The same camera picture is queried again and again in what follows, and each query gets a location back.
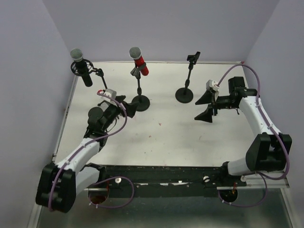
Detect red glitter microphone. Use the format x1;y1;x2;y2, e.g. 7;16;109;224
129;47;149;76

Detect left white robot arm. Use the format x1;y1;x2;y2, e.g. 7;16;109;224
35;92;139;213

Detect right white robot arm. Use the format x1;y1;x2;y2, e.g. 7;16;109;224
195;76;292;176

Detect round-base mic stand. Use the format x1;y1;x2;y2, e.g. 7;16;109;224
130;63;150;112
175;51;200;104

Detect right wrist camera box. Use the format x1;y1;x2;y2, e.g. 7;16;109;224
206;80;219;95

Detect black glitter microphone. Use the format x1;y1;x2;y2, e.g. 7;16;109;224
70;48;93;87

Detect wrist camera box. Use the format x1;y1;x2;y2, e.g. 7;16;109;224
206;80;219;95
97;89;117;104

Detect black tripod mic stand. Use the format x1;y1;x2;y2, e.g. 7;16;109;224
70;58;112;106

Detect black front mounting rail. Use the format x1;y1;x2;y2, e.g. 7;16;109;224
87;163;246;198

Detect aluminium frame profile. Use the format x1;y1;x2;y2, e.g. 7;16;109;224
26;62;292;228

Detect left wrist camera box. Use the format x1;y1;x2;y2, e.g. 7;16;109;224
97;89;117;104

